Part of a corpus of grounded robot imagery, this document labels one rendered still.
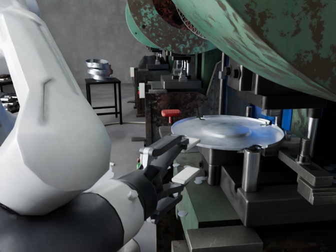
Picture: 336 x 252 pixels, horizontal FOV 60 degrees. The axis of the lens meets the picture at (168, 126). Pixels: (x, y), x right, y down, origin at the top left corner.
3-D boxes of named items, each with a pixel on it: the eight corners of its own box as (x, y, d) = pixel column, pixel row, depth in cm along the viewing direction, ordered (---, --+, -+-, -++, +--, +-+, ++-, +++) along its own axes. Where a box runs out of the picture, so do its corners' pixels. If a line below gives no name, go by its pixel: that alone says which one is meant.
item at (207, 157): (163, 192, 72) (163, 140, 68) (158, 168, 86) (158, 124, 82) (260, 186, 75) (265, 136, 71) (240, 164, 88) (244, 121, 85)
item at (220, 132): (238, 114, 95) (238, 111, 95) (310, 140, 70) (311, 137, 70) (155, 123, 85) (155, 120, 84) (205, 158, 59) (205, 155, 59)
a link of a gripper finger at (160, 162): (137, 183, 49) (135, 177, 48) (169, 144, 56) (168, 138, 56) (157, 188, 47) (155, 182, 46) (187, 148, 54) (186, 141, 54)
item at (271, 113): (267, 117, 75) (268, 103, 74) (259, 112, 79) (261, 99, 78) (279, 116, 75) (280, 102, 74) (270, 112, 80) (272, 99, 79)
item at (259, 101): (262, 120, 67) (264, 96, 65) (233, 102, 86) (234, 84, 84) (327, 118, 69) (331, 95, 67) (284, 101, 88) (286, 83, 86)
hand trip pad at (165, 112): (162, 133, 107) (162, 113, 105) (161, 128, 113) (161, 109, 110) (181, 132, 108) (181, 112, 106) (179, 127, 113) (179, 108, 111)
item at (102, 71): (90, 127, 354) (85, 60, 331) (87, 118, 395) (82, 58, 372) (123, 124, 366) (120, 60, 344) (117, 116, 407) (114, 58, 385)
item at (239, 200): (244, 227, 59) (247, 201, 58) (197, 149, 102) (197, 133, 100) (379, 217, 63) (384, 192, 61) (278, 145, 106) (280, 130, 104)
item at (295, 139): (264, 156, 72) (265, 139, 71) (242, 137, 86) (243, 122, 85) (298, 154, 73) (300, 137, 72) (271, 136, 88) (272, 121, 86)
